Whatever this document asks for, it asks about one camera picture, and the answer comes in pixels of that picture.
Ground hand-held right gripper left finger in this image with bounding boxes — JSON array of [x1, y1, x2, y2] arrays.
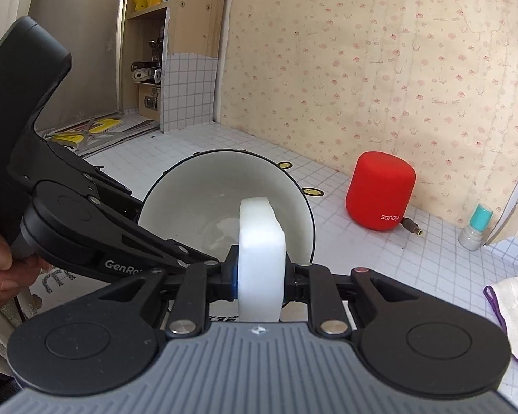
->
[[84, 245, 242, 339]]

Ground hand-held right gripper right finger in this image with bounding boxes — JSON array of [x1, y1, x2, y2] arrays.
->
[[283, 260, 420, 338]]

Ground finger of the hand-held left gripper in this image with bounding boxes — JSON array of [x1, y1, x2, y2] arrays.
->
[[121, 223, 220, 275], [60, 144, 144, 226]]

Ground white sponge block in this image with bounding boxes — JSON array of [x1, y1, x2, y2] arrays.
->
[[237, 197, 286, 324]]

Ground yellow duck print bowl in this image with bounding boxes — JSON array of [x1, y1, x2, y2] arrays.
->
[[138, 149, 316, 324]]

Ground yellow book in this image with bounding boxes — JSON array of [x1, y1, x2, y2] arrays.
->
[[54, 118, 124, 144]]

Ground metal clamp tools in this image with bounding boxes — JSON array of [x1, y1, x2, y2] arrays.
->
[[132, 26, 163, 85]]

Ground red cylindrical speaker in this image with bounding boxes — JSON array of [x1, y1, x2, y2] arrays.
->
[[345, 151, 417, 232]]

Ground wooden shelf unit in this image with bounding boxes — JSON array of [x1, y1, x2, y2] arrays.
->
[[123, 0, 236, 135]]

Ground teal capped small bottle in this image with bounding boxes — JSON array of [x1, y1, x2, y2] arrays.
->
[[458, 204, 493, 252]]

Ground gold cable plug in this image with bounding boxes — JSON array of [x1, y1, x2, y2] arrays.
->
[[399, 218, 425, 237]]

